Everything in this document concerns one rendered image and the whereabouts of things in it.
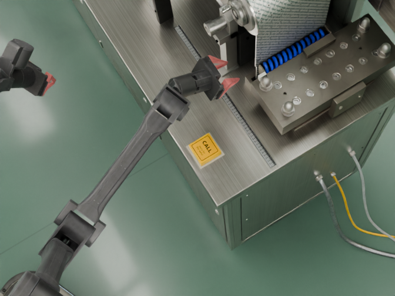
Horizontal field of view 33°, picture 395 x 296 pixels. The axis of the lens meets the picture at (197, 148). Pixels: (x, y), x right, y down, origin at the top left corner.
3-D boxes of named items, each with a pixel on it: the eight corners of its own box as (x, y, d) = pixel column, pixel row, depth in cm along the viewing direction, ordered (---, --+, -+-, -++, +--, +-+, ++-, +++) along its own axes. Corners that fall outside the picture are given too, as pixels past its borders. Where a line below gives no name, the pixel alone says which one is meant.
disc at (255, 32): (226, 3, 180) (225, -28, 166) (228, 3, 180) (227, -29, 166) (257, 45, 175) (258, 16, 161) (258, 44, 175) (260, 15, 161)
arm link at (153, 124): (89, 249, 163) (52, 222, 162) (89, 246, 169) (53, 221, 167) (194, 108, 168) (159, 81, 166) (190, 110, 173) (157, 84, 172)
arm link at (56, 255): (67, 271, 169) (34, 248, 168) (100, 228, 169) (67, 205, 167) (43, 341, 125) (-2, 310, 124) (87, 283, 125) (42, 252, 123)
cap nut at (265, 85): (256, 84, 187) (257, 77, 183) (267, 77, 188) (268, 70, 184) (263, 94, 186) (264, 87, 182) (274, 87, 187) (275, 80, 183)
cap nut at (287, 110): (278, 108, 185) (279, 102, 180) (290, 101, 185) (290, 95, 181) (285, 118, 184) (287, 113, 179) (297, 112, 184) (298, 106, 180)
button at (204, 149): (188, 147, 197) (188, 144, 194) (208, 135, 197) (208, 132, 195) (201, 166, 194) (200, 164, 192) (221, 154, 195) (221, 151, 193)
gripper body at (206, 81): (216, 100, 181) (194, 107, 176) (196, 71, 184) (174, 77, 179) (226, 85, 176) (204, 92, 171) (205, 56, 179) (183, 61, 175)
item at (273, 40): (254, 66, 190) (255, 34, 173) (323, 24, 193) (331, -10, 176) (255, 67, 190) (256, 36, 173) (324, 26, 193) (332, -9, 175)
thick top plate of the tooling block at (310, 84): (250, 91, 193) (250, 83, 188) (365, 23, 198) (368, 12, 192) (281, 135, 188) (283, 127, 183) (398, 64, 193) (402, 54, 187)
